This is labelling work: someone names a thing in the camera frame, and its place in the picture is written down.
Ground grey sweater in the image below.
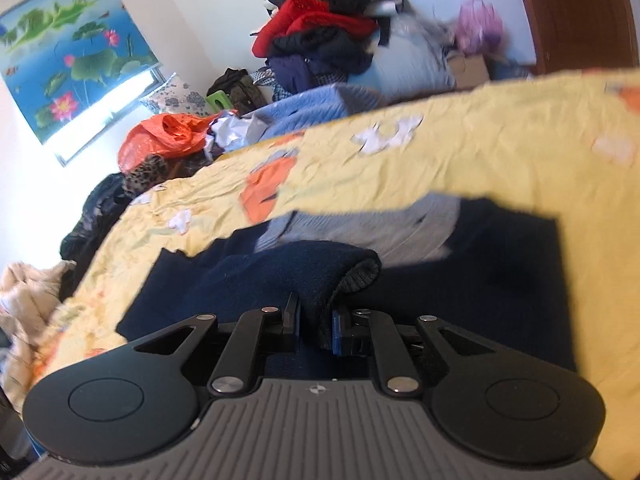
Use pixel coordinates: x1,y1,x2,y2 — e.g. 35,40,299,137
255,192,463,268

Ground cardboard box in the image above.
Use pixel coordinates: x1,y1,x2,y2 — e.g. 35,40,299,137
446,50,492,91

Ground pink plastic bag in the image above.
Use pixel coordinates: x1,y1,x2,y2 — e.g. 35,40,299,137
456,0,507,57

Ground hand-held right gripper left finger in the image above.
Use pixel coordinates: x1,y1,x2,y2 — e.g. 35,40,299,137
132,293,302,397

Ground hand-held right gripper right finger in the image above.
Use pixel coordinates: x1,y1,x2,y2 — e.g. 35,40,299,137
331,307,501,400

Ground orange plastic bag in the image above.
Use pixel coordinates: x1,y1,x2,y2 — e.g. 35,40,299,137
117,110,236,172

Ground brown wooden door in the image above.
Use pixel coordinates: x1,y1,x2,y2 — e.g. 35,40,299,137
509,0,640,77

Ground window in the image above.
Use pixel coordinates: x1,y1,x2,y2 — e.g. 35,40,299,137
54,67,168,167

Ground beige cloth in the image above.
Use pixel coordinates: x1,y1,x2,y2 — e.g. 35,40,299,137
0,260,76,413

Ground black lace clothes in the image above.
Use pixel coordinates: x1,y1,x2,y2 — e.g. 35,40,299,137
60,172,133,301

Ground dark navy jacket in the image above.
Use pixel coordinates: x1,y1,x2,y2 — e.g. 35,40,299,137
265,26,375,92

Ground white crumpled plastic bag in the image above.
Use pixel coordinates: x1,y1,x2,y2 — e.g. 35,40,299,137
209,111,271,154

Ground light blue knitted cloth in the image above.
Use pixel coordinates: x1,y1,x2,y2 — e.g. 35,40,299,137
249,82,387,145

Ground pale grey bundle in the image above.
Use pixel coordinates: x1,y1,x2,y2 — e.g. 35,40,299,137
350,12,457,107

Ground lotus flower curtain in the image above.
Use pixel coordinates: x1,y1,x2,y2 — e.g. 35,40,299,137
0,0,163,146

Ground dark bag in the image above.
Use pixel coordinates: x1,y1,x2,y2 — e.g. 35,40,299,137
207,67,267,113

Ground leopard print cloth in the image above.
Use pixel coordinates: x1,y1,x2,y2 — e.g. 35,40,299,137
122,155,172,197

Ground yellow printed blanket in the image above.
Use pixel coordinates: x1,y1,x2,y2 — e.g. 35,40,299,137
30,67,640,480

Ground grey floral pillow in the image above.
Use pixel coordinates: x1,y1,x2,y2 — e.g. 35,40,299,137
140,74,213,117

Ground navy sweater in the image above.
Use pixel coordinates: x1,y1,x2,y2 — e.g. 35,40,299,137
116,197,576,382

